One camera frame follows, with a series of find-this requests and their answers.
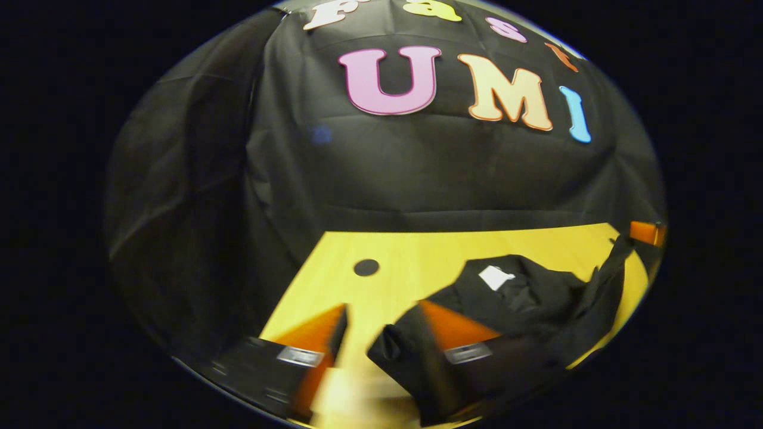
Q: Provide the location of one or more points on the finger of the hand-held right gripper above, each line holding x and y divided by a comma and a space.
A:
647, 233

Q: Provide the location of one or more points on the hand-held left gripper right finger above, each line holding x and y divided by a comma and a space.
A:
438, 369

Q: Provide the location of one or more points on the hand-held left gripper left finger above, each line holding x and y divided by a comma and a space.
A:
337, 333

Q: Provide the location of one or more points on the black button shirt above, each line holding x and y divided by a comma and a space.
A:
536, 298

